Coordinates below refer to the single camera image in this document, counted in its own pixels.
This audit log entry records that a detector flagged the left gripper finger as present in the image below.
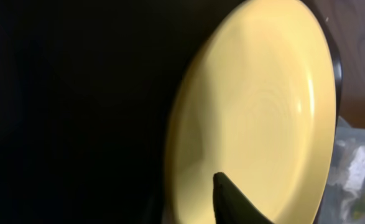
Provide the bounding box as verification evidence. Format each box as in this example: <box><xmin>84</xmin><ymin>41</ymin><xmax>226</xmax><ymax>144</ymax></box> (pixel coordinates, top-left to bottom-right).
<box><xmin>213</xmin><ymin>172</ymin><xmax>272</xmax><ymax>224</ymax></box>

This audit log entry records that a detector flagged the yellow plate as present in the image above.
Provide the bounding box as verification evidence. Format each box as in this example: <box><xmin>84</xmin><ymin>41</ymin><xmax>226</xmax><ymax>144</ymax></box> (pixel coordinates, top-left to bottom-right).
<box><xmin>164</xmin><ymin>0</ymin><xmax>336</xmax><ymax>223</ymax></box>

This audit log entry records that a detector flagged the white napkin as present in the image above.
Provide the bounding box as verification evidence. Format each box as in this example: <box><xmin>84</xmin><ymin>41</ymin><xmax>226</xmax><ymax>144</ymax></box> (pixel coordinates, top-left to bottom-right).
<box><xmin>341</xmin><ymin>145</ymin><xmax>365</xmax><ymax>220</ymax></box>

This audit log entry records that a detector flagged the clear plastic bin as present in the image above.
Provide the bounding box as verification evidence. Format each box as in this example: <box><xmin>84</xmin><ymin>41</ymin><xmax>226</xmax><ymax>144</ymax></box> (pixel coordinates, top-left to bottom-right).
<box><xmin>315</xmin><ymin>117</ymin><xmax>365</xmax><ymax>224</ymax></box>

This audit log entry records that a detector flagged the dark brown serving tray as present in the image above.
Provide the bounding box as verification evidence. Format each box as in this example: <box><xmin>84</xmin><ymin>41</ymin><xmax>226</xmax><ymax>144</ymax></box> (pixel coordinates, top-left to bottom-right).
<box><xmin>0</xmin><ymin>0</ymin><xmax>342</xmax><ymax>223</ymax></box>

